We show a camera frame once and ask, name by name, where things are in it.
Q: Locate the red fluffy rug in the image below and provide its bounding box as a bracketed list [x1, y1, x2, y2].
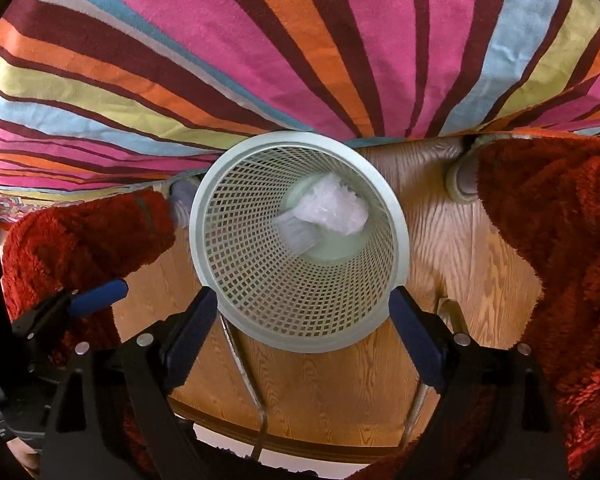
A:
[3, 134, 600, 479]

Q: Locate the striped colourful bed sheet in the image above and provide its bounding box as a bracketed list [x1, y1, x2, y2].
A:
[0, 0, 600, 220]

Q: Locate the white mesh waste basket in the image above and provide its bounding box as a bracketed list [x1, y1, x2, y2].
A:
[188, 132, 410, 353]

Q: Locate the bed foot leg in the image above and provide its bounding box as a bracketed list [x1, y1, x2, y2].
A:
[444, 152, 478, 205]

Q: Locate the metal chair leg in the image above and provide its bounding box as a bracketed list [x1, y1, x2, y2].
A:
[220, 315, 268, 462]

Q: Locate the person left hand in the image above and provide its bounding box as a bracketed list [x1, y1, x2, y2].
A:
[7, 438, 41, 478]

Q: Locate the white plastic bag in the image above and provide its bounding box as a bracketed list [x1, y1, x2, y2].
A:
[272, 172, 370, 262]

